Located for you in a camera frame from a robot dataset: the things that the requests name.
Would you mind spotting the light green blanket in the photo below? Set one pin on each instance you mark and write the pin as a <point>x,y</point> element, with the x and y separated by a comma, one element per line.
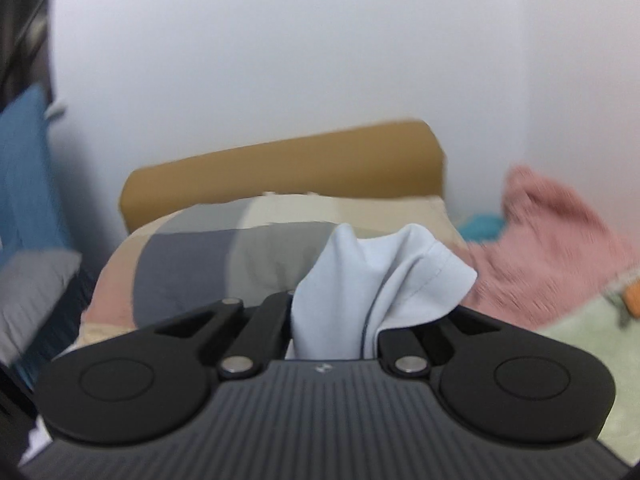
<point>595,355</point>

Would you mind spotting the colour-block patchwork pillow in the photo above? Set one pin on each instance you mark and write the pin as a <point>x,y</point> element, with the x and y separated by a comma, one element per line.
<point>200,265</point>

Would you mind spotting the orange object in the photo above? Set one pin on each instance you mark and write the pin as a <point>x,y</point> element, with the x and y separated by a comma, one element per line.
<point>631,300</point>

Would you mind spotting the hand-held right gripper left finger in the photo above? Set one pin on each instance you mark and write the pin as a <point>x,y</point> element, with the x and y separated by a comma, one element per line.
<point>265,320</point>

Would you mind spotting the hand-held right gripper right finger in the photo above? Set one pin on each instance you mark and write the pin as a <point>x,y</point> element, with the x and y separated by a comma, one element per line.
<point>410,347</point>

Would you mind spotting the light blue garment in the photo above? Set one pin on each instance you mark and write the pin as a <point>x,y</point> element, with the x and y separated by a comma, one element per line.
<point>350,290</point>

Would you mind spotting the tan headboard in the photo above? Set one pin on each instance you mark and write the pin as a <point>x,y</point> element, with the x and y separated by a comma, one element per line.
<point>280,170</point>

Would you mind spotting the pink fuzzy blanket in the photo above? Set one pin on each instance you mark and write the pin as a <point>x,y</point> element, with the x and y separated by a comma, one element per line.
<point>545,255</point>

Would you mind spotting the blue and grey pillow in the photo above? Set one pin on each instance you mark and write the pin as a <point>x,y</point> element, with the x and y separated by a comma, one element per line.
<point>30,230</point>

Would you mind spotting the teal cloth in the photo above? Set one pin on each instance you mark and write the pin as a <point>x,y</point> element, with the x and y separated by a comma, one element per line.
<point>482,227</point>

